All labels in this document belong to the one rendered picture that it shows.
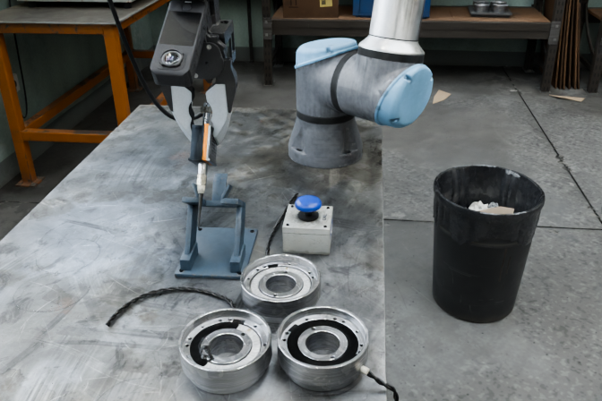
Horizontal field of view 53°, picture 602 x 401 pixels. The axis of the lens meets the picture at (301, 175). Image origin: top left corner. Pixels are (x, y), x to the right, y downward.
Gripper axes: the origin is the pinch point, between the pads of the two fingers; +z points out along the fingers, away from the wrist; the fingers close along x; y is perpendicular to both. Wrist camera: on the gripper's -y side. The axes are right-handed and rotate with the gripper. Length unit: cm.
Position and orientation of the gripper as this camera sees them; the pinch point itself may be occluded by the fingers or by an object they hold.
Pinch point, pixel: (204, 137)
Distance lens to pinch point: 81.6
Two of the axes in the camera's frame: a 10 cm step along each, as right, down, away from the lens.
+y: 0.9, -5.0, 8.6
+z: 0.1, 8.6, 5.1
